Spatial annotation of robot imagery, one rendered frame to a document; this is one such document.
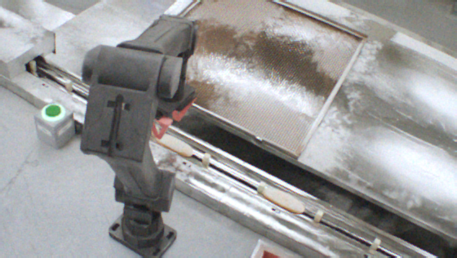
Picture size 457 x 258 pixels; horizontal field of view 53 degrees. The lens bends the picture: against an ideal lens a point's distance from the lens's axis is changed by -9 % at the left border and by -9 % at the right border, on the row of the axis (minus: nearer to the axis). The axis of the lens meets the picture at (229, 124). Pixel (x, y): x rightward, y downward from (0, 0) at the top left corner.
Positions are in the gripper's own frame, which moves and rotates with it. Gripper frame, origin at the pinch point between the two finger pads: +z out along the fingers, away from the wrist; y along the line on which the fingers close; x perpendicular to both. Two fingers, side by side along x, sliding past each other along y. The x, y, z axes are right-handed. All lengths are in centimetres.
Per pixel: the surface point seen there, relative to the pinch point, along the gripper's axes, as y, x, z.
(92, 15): -37, -55, 8
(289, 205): -0.2, 31.1, 5.5
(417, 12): -321, 35, 84
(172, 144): -0.4, 1.5, 5.2
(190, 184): 7.4, 11.1, 5.2
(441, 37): -296, 61, 85
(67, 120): 10.3, -21.2, 2.7
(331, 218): -3.0, 40.6, 6.4
